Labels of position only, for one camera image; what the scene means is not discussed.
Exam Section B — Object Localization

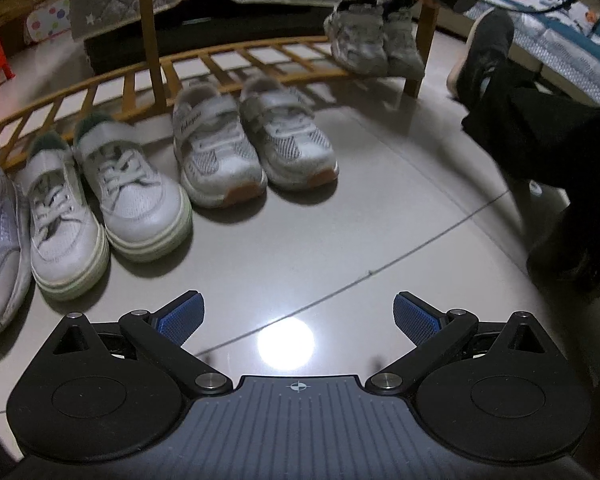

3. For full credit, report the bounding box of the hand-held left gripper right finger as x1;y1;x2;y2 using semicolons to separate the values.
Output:
366;291;548;394

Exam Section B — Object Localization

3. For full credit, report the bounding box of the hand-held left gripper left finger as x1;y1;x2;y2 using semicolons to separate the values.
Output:
55;290;231;395

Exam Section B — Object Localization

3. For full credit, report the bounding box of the white chunky double-strap sneaker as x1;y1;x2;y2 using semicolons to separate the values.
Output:
325;4;388;78
382;10;426;78

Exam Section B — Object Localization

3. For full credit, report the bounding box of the white sneaker green lining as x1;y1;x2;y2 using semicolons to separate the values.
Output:
74;115;193;263
15;132;111;301

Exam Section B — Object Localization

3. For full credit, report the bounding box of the white mesh strap sneaker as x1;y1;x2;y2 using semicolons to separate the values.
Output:
172;82;268;208
240;76;340;191

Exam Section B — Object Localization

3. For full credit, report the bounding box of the lavender dial sneaker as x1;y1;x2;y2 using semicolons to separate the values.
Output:
0;152;33;340

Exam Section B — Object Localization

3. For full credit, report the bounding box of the wooden shoe rack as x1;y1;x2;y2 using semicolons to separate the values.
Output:
0;0;436;171

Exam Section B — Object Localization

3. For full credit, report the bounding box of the bed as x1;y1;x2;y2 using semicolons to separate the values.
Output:
480;0;600;106

